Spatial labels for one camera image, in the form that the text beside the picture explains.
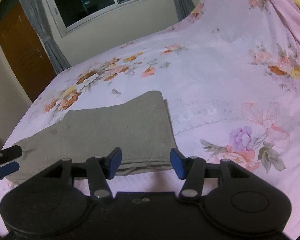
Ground grey pants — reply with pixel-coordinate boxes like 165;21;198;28
7;91;176;184

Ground left grey curtain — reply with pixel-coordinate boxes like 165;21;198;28
19;0;71;74

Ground pink floral bed sheet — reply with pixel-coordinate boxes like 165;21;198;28
5;0;300;239

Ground brown wooden door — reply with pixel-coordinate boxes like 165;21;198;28
0;0;56;102

